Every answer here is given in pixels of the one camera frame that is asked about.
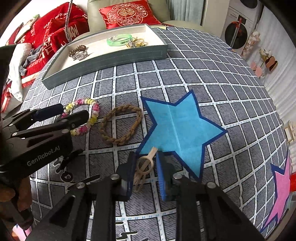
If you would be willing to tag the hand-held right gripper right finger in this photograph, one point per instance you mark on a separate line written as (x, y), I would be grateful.
(160, 176)

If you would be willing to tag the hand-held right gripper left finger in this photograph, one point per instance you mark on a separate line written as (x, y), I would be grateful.
(126, 176)

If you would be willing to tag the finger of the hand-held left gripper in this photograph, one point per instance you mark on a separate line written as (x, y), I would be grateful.
(46, 112)
(76, 118)

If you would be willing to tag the beige hair clip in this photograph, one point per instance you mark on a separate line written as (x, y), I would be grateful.
(151, 153)

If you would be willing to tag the grey-green shallow tray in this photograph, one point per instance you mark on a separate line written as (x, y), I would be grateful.
(104, 60)

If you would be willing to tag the green translucent bangle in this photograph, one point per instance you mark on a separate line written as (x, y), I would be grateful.
(120, 42)

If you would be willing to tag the person's left hand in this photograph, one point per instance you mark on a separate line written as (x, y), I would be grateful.
(23, 193)

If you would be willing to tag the blue paper star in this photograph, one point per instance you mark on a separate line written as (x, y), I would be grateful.
(180, 129)

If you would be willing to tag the light clothes pile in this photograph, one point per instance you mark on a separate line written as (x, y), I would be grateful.
(17, 69)

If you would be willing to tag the grey garment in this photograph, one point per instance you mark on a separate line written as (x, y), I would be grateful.
(32, 58)

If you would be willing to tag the red pillow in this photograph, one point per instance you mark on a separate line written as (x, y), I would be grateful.
(13, 34)

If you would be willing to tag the photo printed pillow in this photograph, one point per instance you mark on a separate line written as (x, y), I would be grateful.
(27, 26)

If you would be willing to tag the gooseneck phone holder stand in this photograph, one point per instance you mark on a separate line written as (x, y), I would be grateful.
(68, 23)

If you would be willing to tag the beige leather armchair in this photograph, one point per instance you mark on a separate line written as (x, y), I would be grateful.
(97, 14)

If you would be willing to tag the red embroidered cushion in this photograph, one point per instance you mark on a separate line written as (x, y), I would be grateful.
(124, 14)

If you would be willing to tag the pink paper star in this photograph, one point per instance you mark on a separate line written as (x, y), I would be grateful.
(281, 185)

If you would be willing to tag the yellow-green paper star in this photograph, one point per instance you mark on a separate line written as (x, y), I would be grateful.
(161, 27)

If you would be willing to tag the pink paddle decorations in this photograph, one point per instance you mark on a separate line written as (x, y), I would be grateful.
(257, 69)

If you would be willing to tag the white sheer curtain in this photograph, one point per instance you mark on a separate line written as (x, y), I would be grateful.
(277, 81)

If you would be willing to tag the teal curtain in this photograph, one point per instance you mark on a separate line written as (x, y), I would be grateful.
(185, 9)

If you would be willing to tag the gold brown table ornament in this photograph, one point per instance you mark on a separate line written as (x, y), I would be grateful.
(269, 60)

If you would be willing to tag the pale flower decoration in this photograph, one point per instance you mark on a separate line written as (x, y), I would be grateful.
(251, 44)

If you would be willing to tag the red mop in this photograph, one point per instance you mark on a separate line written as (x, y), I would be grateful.
(235, 32)

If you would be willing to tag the white washing machine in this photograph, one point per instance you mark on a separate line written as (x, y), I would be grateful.
(245, 23)

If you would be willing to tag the white tumble dryer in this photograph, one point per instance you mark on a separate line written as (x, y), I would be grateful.
(251, 3)

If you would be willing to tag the small wooden frame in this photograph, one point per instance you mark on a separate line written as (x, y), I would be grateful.
(290, 132)

